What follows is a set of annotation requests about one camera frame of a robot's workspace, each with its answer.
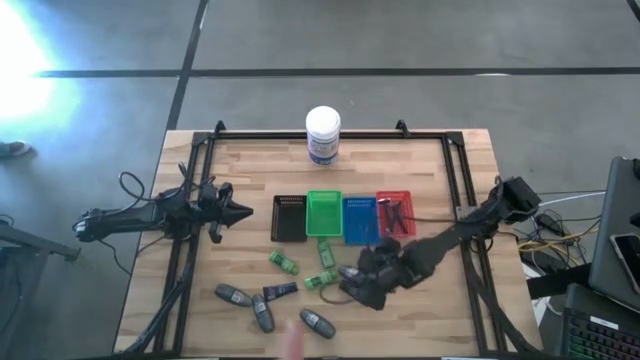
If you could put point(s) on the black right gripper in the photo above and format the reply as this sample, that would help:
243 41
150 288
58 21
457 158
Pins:
391 265

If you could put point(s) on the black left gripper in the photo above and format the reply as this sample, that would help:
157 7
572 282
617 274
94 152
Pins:
212 210

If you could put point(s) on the grey deodorant stick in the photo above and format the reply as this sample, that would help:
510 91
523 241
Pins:
233 295
350 273
317 324
263 313

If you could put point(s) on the blue razor with clear cap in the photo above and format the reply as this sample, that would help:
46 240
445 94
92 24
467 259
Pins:
398 217
387 215

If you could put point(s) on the green travel bottle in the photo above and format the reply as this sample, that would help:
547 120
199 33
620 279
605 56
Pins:
326 253
283 262
320 280

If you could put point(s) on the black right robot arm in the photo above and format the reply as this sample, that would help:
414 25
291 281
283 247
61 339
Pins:
450 240

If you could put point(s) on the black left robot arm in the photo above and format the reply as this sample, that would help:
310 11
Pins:
125 217

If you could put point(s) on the navy blue cream tube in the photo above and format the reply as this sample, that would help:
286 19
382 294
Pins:
280 291
350 294

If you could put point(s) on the black plastic basket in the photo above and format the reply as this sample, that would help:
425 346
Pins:
289 218

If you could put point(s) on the blue plastic basket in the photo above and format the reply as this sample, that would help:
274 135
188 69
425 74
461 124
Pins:
361 220

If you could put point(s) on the red plastic basket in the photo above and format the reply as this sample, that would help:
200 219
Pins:
411 225

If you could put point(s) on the green plastic basket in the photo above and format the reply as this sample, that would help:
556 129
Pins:
324 212

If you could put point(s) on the pale pink blurred object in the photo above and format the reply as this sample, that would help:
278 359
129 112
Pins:
292 342

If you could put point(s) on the white wipes canister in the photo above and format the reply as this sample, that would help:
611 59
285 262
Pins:
323 132

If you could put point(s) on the black power adapter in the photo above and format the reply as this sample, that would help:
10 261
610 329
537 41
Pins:
550 223

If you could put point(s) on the dark grey stand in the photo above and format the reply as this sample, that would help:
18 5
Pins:
30 245

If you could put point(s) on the person's shoe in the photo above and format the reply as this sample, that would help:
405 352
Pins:
12 148

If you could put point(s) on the backlit black keyboard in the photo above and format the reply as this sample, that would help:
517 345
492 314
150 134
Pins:
600 330

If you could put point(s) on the grey laptop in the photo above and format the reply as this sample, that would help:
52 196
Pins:
615 210

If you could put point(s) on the black smartphone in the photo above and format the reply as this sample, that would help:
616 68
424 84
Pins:
629 260

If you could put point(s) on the black aluminium table frame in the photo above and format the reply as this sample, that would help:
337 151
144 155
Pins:
350 135

